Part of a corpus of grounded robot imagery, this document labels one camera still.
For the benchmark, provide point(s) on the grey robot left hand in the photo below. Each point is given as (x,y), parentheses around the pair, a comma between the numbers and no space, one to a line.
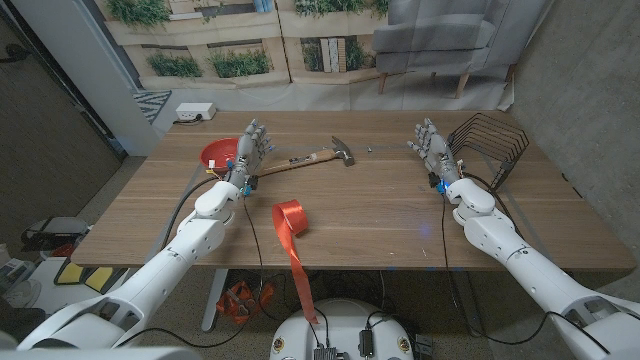
(247,155)

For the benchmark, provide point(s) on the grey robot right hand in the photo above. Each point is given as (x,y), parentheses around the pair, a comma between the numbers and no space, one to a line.
(440,152)

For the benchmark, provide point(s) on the red satin ribbon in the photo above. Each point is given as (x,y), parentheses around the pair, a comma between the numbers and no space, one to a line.
(290,215)

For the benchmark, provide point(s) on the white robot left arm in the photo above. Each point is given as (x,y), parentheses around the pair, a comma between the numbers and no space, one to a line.
(165,260)

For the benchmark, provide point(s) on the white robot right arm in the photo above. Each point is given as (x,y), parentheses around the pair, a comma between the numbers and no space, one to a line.
(525,270)

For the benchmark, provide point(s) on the red bowl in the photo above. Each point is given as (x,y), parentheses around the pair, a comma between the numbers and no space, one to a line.
(217,152)

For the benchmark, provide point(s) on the white power strip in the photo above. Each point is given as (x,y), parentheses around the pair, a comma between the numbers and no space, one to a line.
(195,111)

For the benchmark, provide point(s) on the printed room backdrop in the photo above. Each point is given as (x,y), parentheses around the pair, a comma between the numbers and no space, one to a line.
(325,95)

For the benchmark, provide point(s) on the white table leg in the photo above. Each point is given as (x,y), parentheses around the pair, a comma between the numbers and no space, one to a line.
(214,300)

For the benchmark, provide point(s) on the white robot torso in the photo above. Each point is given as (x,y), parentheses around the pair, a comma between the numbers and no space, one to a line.
(345,320)

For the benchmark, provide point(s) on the black adapter on torso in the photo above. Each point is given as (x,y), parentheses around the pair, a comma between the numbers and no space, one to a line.
(366,342)

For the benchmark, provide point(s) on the yellow and black floor pad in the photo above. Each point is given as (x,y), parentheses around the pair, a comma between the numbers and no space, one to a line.
(72,274)

